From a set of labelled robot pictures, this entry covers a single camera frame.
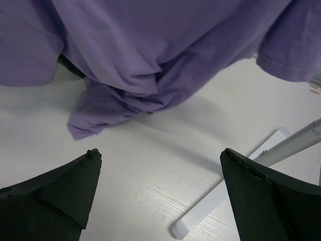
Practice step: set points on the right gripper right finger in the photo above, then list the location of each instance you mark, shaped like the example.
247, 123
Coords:
267, 204

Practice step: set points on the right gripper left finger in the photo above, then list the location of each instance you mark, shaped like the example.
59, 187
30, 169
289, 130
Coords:
52, 206

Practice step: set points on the purple t-shirt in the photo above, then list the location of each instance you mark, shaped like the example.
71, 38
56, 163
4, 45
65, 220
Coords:
148, 56

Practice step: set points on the metal clothes rack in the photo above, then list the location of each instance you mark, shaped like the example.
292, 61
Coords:
275, 149

